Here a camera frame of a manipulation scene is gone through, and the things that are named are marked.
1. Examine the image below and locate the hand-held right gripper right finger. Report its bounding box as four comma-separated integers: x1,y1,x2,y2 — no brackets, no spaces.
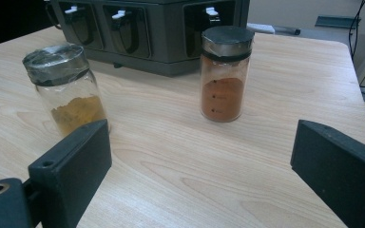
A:
290,119,365,228

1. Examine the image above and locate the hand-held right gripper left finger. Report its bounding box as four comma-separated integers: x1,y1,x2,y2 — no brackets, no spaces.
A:
28,119,113,228

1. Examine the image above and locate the glass jar with yellow powder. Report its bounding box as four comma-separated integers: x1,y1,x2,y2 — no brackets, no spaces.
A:
22,43,112,137

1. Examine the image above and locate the dark grey spice rack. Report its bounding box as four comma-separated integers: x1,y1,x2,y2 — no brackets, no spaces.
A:
46,0,251,78

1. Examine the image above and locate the dark-lidded jar with red-brown powder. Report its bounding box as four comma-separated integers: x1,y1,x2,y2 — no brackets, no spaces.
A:
199,25,256,124

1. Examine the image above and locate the dark grey rectangular plate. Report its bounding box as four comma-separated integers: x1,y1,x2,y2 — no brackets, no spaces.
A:
315,15,361,30

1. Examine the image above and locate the black cable from wall outlet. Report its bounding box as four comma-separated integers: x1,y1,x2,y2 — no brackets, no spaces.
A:
347,0,365,60

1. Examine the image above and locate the light grey metal bracket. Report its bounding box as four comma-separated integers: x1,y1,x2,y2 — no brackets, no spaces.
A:
246,22,276,35

